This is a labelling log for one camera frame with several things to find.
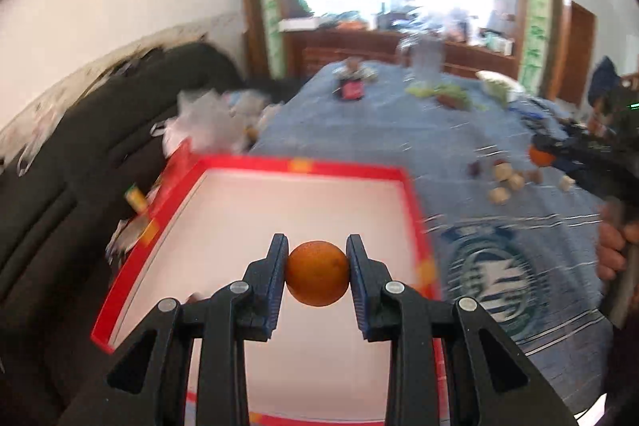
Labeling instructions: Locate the red box with white inside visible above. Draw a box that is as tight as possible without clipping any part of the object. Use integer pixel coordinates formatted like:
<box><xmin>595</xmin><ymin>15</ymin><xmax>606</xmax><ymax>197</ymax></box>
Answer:
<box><xmin>91</xmin><ymin>141</ymin><xmax>450</xmax><ymax>426</ymax></box>

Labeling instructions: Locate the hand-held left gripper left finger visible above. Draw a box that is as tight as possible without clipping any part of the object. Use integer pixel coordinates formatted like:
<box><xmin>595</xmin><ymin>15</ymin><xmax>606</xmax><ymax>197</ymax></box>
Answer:
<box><xmin>57</xmin><ymin>232</ymin><xmax>290</xmax><ymax>426</ymax></box>

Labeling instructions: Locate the wooden cabinet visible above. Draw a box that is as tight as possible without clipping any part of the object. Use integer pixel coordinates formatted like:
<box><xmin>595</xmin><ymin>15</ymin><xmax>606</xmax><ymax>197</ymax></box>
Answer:
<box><xmin>282</xmin><ymin>26</ymin><xmax>521</xmax><ymax>81</ymax></box>

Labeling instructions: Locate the orange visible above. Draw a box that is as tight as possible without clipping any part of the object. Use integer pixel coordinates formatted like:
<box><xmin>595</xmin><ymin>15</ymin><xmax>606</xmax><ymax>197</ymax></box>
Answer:
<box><xmin>529</xmin><ymin>145</ymin><xmax>557</xmax><ymax>168</ymax></box>
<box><xmin>286</xmin><ymin>240</ymin><xmax>350</xmax><ymax>307</ymax></box>

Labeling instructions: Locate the clear plastic bag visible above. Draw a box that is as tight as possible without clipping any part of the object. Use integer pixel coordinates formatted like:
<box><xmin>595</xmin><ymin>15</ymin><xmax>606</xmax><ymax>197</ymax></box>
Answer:
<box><xmin>162</xmin><ymin>87</ymin><xmax>253</xmax><ymax>157</ymax></box>

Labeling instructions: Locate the wooden door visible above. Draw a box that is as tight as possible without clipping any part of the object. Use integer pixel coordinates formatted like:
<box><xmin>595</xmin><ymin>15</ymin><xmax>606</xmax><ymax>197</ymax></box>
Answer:
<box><xmin>568</xmin><ymin>1</ymin><xmax>598</xmax><ymax>106</ymax></box>

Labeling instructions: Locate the white bowl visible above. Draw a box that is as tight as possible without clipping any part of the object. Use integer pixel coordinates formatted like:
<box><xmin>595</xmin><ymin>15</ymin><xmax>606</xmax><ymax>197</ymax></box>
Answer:
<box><xmin>476</xmin><ymin>69</ymin><xmax>526</xmax><ymax>103</ymax></box>

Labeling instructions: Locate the clear glass mug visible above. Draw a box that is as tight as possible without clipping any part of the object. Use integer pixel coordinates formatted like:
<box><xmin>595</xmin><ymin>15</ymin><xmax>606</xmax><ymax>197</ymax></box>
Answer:
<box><xmin>397</xmin><ymin>34</ymin><xmax>445</xmax><ymax>81</ymax></box>

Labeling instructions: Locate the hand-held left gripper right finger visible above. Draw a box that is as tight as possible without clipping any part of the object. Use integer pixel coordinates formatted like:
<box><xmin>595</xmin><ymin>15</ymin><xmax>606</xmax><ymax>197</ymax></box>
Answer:
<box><xmin>346</xmin><ymin>234</ymin><xmax>580</xmax><ymax>426</ymax></box>

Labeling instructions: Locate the green vegetable leaf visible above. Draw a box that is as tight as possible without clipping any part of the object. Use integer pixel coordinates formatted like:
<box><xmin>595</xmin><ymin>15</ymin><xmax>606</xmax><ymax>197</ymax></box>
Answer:
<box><xmin>405</xmin><ymin>83</ymin><xmax>472</xmax><ymax>101</ymax></box>

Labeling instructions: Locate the black sofa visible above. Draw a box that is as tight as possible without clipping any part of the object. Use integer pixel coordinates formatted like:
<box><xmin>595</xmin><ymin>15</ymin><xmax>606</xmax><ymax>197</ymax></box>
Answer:
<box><xmin>0</xmin><ymin>42</ymin><xmax>300</xmax><ymax>426</ymax></box>

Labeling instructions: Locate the red label bottle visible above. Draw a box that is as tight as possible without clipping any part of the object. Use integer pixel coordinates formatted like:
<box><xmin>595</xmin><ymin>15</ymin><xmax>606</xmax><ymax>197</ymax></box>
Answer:
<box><xmin>333</xmin><ymin>59</ymin><xmax>367</xmax><ymax>101</ymax></box>

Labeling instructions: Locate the bamboo print door frame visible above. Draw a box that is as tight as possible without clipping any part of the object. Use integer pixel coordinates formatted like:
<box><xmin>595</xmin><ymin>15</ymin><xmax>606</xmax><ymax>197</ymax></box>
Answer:
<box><xmin>518</xmin><ymin>0</ymin><xmax>556</xmax><ymax>96</ymax></box>

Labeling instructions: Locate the yellow small packet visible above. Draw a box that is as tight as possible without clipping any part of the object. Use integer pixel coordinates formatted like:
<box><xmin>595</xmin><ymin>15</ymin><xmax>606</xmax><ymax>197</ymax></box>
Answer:
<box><xmin>125</xmin><ymin>186</ymin><xmax>151</xmax><ymax>213</ymax></box>

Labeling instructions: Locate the dark blue jacket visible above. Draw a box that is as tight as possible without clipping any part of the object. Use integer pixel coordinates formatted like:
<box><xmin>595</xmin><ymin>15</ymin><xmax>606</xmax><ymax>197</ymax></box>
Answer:
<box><xmin>588</xmin><ymin>55</ymin><xmax>623</xmax><ymax>108</ymax></box>

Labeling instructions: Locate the blue plaid tablecloth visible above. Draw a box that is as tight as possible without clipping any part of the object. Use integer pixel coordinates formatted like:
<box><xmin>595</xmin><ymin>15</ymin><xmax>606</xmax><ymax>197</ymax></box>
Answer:
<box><xmin>250</xmin><ymin>61</ymin><xmax>620</xmax><ymax>413</ymax></box>

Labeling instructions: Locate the person's right hand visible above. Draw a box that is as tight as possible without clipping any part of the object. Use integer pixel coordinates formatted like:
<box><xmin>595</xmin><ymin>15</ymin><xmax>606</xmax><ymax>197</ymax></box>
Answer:
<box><xmin>596</xmin><ymin>208</ymin><xmax>639</xmax><ymax>282</ymax></box>

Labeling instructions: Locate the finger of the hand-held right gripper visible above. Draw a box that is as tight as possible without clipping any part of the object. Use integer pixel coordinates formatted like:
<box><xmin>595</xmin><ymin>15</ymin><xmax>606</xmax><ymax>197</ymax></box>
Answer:
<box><xmin>552</xmin><ymin>155</ymin><xmax>606</xmax><ymax>188</ymax></box>
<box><xmin>532</xmin><ymin>133</ymin><xmax>597</xmax><ymax>156</ymax></box>

